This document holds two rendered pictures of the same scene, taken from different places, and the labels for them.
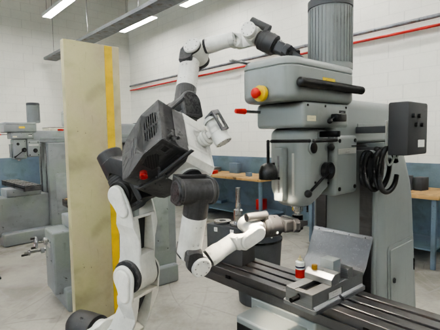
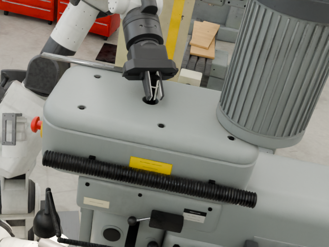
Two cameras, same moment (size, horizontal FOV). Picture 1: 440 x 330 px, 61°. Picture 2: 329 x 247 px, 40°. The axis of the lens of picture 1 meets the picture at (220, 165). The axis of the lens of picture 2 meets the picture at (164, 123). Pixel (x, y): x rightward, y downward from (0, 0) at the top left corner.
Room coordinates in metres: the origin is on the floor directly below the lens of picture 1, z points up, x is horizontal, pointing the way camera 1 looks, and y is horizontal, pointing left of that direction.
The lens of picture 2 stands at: (0.94, -0.93, 2.40)
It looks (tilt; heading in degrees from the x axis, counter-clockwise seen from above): 33 degrees down; 41
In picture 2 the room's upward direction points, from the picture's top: 12 degrees clockwise
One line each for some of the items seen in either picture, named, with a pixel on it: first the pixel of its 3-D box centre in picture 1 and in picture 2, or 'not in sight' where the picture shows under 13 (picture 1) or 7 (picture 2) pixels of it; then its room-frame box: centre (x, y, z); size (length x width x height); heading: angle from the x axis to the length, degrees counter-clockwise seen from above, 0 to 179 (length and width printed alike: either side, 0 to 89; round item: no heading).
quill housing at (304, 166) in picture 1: (298, 166); (128, 230); (1.57, -0.33, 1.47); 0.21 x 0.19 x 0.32; 42
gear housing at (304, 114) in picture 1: (303, 116); (153, 175); (1.60, -0.36, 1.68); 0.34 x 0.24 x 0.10; 132
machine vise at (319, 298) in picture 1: (325, 281); not in sight; (1.43, -0.41, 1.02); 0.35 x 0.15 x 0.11; 130
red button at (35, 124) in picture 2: (256, 93); (38, 124); (1.40, -0.14, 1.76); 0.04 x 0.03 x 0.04; 42
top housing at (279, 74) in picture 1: (299, 85); (151, 130); (1.58, -0.34, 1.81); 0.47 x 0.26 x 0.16; 132
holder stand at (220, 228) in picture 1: (230, 240); not in sight; (1.89, -0.05, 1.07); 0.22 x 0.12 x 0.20; 53
